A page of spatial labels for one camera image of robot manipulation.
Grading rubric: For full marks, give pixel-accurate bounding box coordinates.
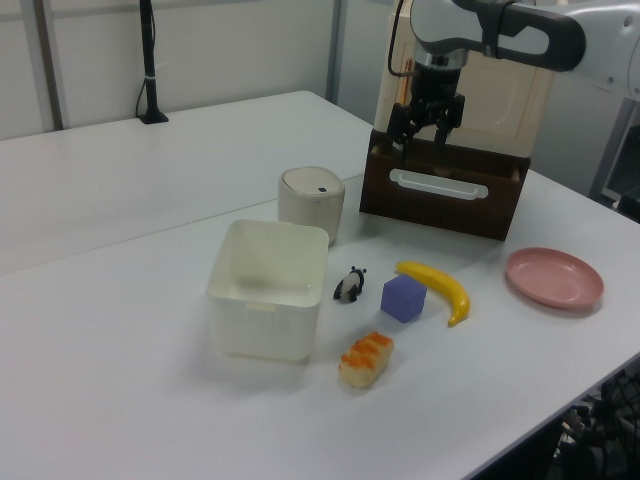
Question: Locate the yellow toy banana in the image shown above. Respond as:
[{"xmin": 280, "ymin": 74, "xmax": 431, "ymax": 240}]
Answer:
[{"xmin": 395, "ymin": 260, "xmax": 471, "ymax": 328}]

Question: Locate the brown drawer with white handle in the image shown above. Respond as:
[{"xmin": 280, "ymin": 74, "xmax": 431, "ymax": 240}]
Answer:
[{"xmin": 358, "ymin": 129, "xmax": 530, "ymax": 242}]

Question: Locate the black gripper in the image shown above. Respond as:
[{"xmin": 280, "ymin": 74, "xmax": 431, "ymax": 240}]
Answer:
[{"xmin": 386, "ymin": 51, "xmax": 469, "ymax": 165}]

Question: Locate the black camera stand pole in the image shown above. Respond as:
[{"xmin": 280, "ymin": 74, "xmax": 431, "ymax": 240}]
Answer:
[{"xmin": 135, "ymin": 0, "xmax": 170, "ymax": 125}]

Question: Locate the purple cube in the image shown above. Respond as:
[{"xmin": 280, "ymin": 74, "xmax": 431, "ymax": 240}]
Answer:
[{"xmin": 380, "ymin": 273, "xmax": 428, "ymax": 324}]

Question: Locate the white round lidded bin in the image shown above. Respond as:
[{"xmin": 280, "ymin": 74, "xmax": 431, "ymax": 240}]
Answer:
[{"xmin": 277, "ymin": 166, "xmax": 346, "ymax": 246}]

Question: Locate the pink plastic plate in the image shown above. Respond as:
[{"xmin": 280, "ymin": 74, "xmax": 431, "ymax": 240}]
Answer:
[{"xmin": 504, "ymin": 246, "xmax": 605, "ymax": 309}]

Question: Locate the toy shrimp sushi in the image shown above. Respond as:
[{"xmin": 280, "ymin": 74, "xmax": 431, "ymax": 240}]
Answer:
[{"xmin": 337, "ymin": 331, "xmax": 395, "ymax": 390}]

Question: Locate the small panda figurine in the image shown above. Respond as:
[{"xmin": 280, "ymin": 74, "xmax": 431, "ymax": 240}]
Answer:
[{"xmin": 332, "ymin": 265, "xmax": 370, "ymax": 304}]

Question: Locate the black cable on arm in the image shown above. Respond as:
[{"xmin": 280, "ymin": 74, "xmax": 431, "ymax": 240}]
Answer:
[{"xmin": 385, "ymin": 0, "xmax": 417, "ymax": 79}]

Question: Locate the white square plastic box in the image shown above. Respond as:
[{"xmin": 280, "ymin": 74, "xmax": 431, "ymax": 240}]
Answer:
[{"xmin": 205, "ymin": 218, "xmax": 330, "ymax": 364}]

